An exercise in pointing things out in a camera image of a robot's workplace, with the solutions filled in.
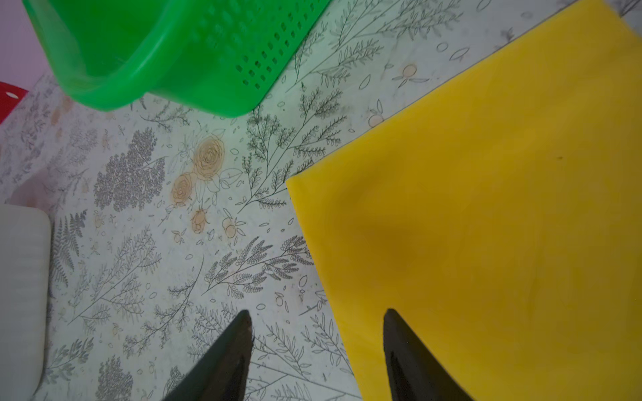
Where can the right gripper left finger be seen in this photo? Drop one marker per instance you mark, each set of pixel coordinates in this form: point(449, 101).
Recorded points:
point(221, 373)

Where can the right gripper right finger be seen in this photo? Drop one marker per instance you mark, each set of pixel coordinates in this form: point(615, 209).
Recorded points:
point(413, 371)

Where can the yellow paper napkin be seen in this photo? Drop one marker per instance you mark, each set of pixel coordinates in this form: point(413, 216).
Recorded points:
point(500, 215)

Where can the white rectangular tray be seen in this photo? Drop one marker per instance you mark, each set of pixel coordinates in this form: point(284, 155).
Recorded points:
point(25, 255)

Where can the green plastic basket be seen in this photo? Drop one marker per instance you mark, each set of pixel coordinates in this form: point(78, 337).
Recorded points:
point(221, 57)

